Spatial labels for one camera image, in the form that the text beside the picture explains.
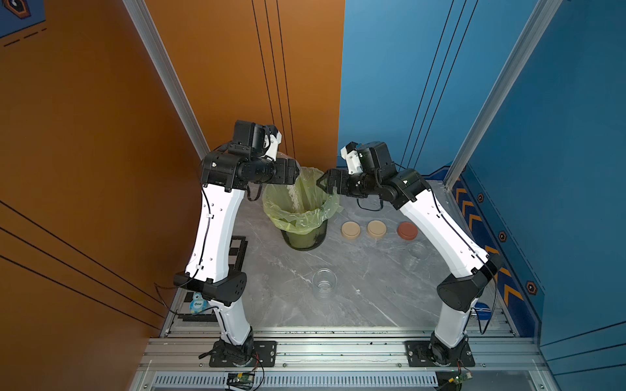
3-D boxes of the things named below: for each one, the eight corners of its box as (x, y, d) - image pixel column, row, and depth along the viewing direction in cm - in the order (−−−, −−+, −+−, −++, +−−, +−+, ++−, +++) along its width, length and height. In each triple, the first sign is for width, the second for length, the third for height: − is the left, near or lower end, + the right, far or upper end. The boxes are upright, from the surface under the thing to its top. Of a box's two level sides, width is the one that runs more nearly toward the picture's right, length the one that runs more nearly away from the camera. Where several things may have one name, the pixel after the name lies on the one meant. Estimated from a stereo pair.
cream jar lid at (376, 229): (368, 238, 102) (369, 235, 100) (366, 223, 107) (366, 220, 105) (387, 238, 102) (388, 235, 100) (384, 223, 107) (385, 220, 105)
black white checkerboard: (225, 272, 93) (222, 268, 90) (234, 240, 102) (231, 235, 99) (242, 272, 93) (239, 268, 90) (249, 240, 102) (246, 235, 99)
